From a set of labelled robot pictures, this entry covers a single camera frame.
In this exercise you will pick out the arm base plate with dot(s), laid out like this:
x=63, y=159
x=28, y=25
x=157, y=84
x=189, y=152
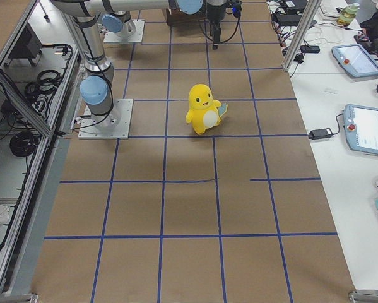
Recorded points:
x=119, y=32
x=115, y=126

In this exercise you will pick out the far teach pendant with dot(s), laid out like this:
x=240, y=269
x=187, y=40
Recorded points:
x=355, y=60

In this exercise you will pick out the black power adapter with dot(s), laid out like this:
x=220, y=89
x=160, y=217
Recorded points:
x=317, y=134

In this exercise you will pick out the aluminium frame post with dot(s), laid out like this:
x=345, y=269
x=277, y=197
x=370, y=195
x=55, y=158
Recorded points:
x=303, y=26

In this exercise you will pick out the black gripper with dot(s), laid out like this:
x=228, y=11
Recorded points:
x=214, y=14

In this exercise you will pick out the yellow plush toy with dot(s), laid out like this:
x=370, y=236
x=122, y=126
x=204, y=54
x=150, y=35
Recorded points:
x=204, y=112

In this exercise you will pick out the teach pendant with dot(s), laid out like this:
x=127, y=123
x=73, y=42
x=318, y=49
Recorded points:
x=355, y=60
x=361, y=128

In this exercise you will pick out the green drink bottle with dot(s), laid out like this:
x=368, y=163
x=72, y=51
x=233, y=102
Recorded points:
x=347, y=14

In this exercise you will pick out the near teach pendant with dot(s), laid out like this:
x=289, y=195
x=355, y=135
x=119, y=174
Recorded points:
x=361, y=128

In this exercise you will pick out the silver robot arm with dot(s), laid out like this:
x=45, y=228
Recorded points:
x=188, y=7
x=96, y=89

